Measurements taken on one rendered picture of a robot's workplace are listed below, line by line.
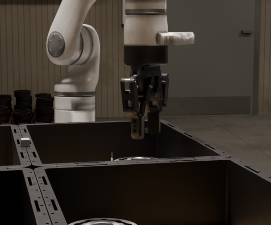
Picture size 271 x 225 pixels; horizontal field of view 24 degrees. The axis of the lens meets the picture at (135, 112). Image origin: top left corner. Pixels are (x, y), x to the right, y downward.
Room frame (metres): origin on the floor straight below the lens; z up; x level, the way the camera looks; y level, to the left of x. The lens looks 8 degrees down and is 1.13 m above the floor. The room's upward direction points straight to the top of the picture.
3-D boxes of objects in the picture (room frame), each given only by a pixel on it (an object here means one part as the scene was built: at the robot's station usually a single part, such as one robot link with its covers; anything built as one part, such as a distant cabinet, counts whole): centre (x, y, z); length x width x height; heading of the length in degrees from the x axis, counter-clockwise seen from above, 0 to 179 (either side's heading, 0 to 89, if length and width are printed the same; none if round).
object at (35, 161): (1.12, 0.04, 0.92); 0.40 x 0.30 x 0.02; 13
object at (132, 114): (1.07, 0.00, 0.97); 0.03 x 0.01 x 0.05; 152
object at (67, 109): (1.46, 0.14, 0.88); 0.09 x 0.09 x 0.17; 10
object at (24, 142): (1.04, 0.18, 0.94); 0.02 x 0.01 x 0.01; 13
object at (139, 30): (1.10, -0.03, 1.12); 0.11 x 0.09 x 0.06; 62
